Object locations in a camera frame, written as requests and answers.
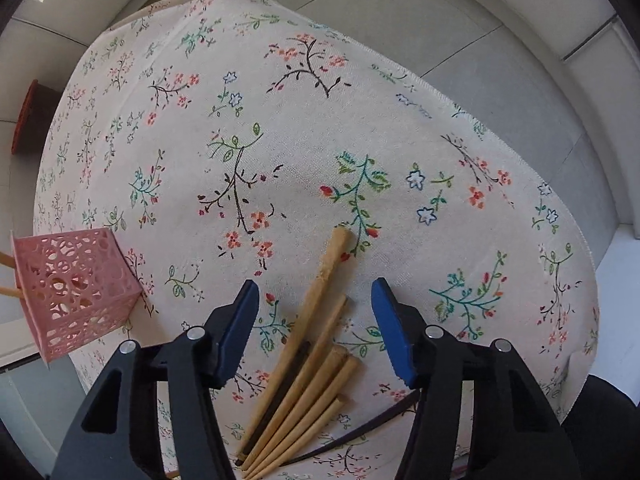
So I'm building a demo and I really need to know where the brown trash bin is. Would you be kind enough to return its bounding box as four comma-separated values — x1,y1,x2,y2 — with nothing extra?
11,79,63,153

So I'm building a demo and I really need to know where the dark cloth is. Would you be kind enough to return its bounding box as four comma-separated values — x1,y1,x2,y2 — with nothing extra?
560,375,640,480

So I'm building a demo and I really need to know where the floral tablecloth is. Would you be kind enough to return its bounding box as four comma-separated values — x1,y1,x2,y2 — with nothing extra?
32,0,601,480

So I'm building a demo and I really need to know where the pink perforated utensil holder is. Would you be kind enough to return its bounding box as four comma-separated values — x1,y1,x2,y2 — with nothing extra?
11,227,146,363

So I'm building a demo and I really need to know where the bunch of light wooden chopsticks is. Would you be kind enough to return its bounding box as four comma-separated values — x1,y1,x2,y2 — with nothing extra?
235,226,362,480

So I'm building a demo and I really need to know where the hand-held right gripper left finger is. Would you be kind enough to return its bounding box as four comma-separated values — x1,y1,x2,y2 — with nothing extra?
50,279,261,480

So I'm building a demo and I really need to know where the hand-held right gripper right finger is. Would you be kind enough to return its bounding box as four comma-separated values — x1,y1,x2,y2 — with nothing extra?
370,277,583,480

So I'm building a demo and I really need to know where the dark brown chopstick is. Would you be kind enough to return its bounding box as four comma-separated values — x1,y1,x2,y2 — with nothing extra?
290,389,421,462
320,407,422,455
234,341,312,465

